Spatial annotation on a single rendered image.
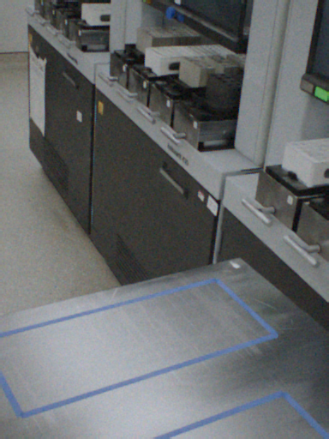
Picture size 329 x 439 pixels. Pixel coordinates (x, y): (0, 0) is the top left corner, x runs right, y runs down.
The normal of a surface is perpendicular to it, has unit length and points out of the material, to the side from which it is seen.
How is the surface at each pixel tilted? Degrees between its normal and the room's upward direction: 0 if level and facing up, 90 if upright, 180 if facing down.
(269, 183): 90
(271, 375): 0
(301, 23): 90
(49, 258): 0
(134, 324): 0
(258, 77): 90
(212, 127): 90
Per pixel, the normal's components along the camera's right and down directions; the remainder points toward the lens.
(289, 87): -0.91, 0.13
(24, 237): 0.07, -0.88
